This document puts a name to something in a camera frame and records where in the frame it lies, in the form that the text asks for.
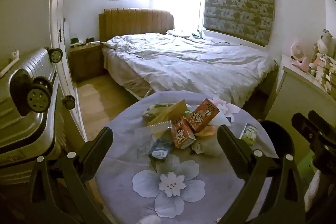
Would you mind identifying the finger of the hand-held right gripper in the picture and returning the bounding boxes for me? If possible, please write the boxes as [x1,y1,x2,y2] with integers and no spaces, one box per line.
[291,112,326,151]
[308,110,336,136]

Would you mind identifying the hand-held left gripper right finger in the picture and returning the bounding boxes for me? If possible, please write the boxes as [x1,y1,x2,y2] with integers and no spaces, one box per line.
[217,124,306,224]

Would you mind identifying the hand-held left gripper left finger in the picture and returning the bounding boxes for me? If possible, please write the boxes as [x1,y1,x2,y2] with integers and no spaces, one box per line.
[29,126,114,224]

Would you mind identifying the orange plastic wrapper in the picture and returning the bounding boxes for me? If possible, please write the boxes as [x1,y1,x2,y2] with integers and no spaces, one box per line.
[196,124,219,139]

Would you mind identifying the white green small carton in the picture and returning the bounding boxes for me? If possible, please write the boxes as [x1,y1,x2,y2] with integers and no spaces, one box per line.
[238,123,259,147]

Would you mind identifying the black trash bin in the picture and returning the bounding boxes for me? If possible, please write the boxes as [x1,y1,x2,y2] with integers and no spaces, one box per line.
[252,120,296,161]

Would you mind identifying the large red milk carton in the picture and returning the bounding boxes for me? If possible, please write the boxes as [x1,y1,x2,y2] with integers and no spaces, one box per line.
[188,98,220,132]

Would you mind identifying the small red milk carton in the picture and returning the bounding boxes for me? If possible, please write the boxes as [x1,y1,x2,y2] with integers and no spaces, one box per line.
[171,116,196,149]

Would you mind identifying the clear plastic packet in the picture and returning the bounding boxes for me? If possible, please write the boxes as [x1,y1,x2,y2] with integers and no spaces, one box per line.
[135,120,174,141]

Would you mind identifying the dark blue wipes packet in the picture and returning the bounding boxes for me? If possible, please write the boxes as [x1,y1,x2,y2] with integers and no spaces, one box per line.
[148,138,173,162]

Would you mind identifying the green wipes packet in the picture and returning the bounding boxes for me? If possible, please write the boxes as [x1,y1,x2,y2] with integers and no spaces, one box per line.
[143,103,171,118]

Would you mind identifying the yellow snack packet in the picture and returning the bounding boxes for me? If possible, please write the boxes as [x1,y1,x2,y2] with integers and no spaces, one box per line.
[147,99,187,128]

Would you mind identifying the green mat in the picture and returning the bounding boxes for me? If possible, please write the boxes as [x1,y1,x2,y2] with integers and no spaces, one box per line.
[299,152,319,183]

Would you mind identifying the white dresser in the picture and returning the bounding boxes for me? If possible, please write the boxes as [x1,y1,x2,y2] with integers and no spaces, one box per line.
[265,54,336,141]

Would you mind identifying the round table with floral cloth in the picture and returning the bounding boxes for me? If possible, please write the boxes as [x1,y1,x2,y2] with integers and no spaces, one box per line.
[94,91,279,224]

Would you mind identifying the small pink white toy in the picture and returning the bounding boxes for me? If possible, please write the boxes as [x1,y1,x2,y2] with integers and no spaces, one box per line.
[308,53,324,70]

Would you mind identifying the pink desk fan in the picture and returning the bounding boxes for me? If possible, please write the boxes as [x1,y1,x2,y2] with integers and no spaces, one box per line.
[290,38,311,73]

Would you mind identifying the grey white plush toy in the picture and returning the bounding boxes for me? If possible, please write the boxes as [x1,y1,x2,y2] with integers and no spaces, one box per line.
[316,29,336,57]

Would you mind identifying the brown wooden nightstand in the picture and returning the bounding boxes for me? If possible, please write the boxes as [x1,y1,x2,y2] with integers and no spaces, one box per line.
[69,42,106,83]

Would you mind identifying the bed with white duvet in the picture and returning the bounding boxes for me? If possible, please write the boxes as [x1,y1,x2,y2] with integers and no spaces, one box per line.
[102,29,279,107]

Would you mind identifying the white door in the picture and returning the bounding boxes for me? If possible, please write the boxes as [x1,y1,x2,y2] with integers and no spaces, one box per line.
[51,0,89,142]

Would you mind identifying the silver suitcase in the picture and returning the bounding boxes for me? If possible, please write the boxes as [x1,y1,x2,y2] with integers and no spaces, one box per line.
[0,47,76,186]

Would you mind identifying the brown padded headboard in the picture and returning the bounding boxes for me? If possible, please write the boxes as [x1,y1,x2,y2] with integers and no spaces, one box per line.
[99,9,175,42]

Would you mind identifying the black charging cable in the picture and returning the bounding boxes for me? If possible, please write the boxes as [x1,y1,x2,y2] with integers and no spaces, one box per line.
[191,33,242,45]

